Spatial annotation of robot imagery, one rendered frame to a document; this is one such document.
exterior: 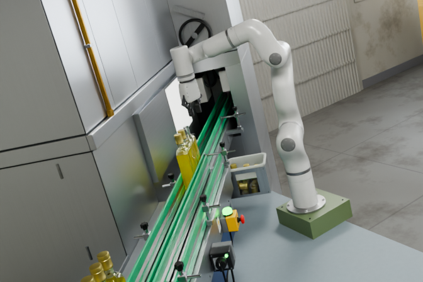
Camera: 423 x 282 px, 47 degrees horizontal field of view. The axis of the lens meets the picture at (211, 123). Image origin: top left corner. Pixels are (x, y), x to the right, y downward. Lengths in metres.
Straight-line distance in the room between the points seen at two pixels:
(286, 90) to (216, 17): 1.15
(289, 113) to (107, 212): 0.94
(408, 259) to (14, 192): 1.56
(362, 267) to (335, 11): 5.05
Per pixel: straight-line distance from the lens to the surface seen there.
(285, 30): 6.27
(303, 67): 6.46
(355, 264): 2.16
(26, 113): 1.86
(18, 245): 2.13
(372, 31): 7.39
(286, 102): 2.22
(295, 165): 2.30
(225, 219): 2.16
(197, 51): 2.36
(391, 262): 2.15
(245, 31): 2.17
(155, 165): 2.29
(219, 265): 1.89
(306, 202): 2.38
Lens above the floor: 1.97
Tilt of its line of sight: 16 degrees down
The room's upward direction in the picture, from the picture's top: 14 degrees counter-clockwise
